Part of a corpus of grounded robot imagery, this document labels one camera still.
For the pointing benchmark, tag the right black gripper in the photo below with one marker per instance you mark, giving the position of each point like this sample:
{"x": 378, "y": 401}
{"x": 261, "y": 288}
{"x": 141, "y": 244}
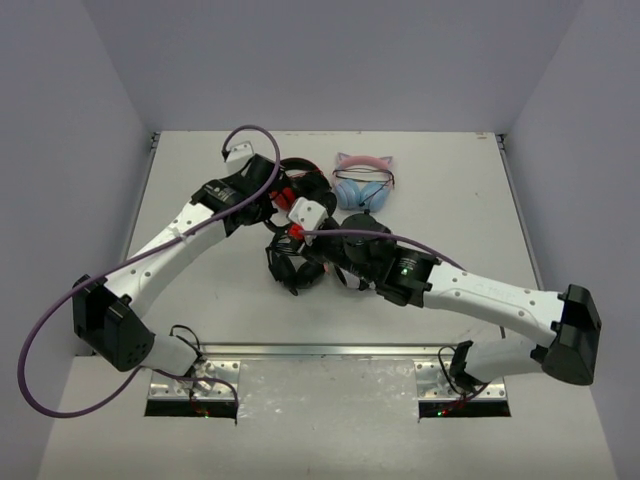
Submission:
{"x": 312, "y": 249}

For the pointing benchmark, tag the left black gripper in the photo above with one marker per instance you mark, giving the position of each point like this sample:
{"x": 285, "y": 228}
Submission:
{"x": 270, "y": 182}

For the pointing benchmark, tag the black on-ear headphones with cable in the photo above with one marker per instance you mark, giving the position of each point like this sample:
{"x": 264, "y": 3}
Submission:
{"x": 327, "y": 198}

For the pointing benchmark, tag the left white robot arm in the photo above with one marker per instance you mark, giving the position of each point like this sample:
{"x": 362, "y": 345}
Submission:
{"x": 108, "y": 312}

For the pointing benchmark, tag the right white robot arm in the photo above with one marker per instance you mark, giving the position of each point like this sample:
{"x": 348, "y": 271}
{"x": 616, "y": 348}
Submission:
{"x": 555, "y": 333}

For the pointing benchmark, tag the white and black headphones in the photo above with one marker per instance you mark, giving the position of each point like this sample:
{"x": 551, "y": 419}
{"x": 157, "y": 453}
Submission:
{"x": 351, "y": 281}

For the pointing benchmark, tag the pink blue cat-ear headphones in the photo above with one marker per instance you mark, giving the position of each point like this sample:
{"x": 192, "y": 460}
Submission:
{"x": 362, "y": 182}

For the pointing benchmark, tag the black over-ear headphones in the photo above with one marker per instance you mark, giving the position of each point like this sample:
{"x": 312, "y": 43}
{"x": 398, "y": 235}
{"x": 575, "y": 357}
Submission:
{"x": 287, "y": 266}

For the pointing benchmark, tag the red and black headphones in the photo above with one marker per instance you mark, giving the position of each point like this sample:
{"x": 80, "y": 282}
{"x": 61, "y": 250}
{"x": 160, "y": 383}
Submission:
{"x": 299, "y": 178}

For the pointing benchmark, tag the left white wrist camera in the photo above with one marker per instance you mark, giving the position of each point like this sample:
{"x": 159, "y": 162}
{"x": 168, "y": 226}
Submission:
{"x": 237, "y": 157}

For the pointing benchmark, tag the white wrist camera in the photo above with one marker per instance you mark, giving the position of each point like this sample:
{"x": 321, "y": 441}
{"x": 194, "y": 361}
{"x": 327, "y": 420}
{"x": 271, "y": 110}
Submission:
{"x": 237, "y": 157}
{"x": 306, "y": 216}

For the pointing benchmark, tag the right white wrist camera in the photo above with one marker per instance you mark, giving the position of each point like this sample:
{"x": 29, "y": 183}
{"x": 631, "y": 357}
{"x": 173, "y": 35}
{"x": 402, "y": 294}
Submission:
{"x": 306, "y": 216}

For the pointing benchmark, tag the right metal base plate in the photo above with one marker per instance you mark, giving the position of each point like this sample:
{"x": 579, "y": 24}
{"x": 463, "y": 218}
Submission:
{"x": 432, "y": 385}

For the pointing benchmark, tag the metal base plate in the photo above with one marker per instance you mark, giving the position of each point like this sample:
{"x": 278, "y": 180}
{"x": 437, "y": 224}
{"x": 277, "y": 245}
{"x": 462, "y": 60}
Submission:
{"x": 432, "y": 385}
{"x": 217, "y": 380}

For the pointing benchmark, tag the aluminium rail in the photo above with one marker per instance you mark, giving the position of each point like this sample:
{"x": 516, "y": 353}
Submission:
{"x": 365, "y": 350}

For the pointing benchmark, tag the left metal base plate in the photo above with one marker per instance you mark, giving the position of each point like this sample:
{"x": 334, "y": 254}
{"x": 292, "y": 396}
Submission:
{"x": 217, "y": 380}

